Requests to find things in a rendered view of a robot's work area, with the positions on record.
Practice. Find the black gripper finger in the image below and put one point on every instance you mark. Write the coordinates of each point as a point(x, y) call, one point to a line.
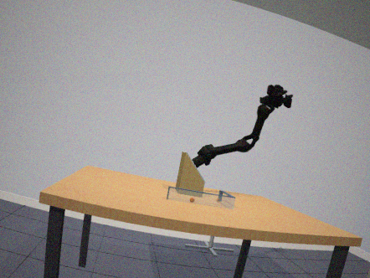
point(287, 98)
point(279, 93)

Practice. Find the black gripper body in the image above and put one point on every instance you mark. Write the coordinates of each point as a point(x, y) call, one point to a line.
point(273, 100)

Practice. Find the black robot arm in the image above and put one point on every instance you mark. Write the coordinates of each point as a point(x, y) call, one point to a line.
point(209, 152)

